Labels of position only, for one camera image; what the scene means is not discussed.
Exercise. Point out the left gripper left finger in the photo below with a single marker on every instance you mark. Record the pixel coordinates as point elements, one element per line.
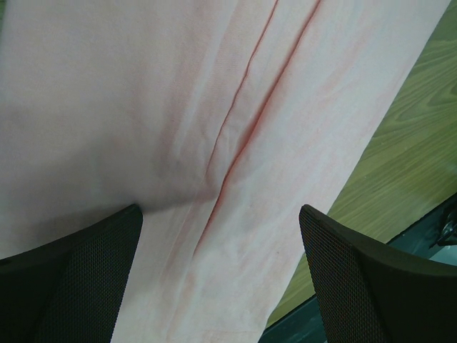
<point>71,289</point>

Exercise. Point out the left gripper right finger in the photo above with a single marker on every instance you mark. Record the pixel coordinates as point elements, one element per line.
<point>368,291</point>

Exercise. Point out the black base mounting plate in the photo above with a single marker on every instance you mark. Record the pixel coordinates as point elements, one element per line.
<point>304,323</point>

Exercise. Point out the salmon pink t-shirt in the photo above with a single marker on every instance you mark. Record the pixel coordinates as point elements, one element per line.
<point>219,118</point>

